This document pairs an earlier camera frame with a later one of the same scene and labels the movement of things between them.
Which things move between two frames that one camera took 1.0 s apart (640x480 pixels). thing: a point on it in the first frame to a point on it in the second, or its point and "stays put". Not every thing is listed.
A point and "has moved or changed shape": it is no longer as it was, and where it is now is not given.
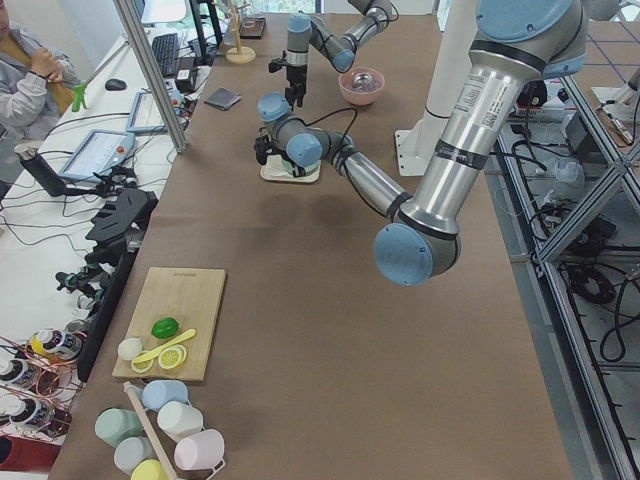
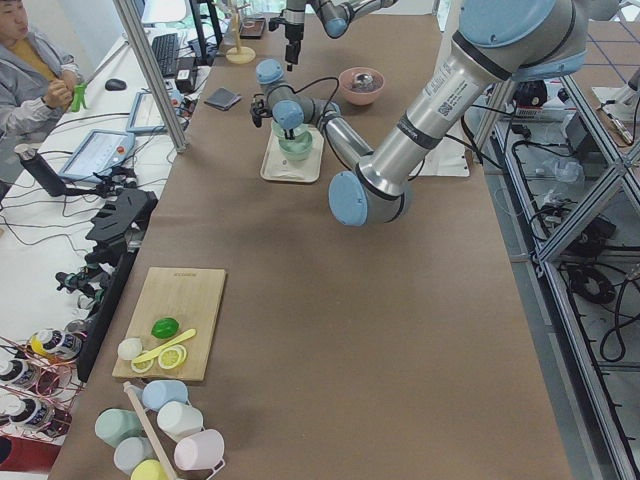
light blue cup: [158, 392] stays put
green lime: [165, 328] stays put
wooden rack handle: [163, 464] stays put
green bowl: [286, 165] has moved or changed shape
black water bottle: [29, 156] stays put
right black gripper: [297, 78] to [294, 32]
